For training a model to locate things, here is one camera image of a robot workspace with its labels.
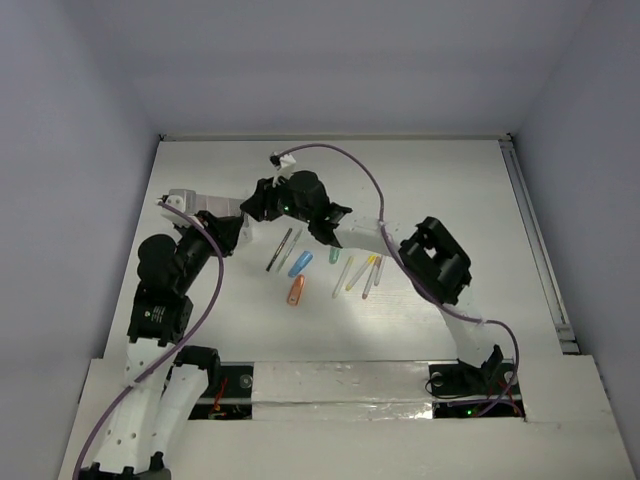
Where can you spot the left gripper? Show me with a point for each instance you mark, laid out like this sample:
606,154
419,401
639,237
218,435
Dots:
220,230

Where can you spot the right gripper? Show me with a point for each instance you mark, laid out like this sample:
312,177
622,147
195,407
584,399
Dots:
263,199

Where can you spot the black pen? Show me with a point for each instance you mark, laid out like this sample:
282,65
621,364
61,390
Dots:
279,249

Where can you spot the light green pen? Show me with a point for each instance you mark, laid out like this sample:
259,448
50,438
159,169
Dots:
289,250

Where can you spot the blue correction tape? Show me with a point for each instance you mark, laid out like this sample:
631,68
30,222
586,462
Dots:
300,264

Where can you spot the green correction tape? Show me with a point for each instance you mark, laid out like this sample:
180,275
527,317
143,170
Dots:
334,255

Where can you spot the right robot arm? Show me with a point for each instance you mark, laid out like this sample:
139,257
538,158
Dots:
435,263

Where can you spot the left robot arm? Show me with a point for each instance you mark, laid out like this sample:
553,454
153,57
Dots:
164,375

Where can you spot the white divided container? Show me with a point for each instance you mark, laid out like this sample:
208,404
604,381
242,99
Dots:
230,207

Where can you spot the orange correction tape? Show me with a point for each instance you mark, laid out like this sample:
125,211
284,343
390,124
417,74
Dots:
296,290

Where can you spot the yellow-green highlighter pen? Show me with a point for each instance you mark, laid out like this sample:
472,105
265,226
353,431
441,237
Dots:
342,278

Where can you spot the yellow tipped marker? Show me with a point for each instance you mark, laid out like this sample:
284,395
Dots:
360,272

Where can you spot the orange banded white marker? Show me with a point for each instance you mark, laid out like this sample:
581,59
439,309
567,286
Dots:
379,266

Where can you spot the pink tipped white marker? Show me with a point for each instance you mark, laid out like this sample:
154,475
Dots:
369,283

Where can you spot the white foam front board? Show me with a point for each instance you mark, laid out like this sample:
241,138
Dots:
338,421

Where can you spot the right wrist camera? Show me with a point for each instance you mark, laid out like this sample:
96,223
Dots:
285,165

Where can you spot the aluminium side rail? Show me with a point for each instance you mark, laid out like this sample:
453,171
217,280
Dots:
564,330

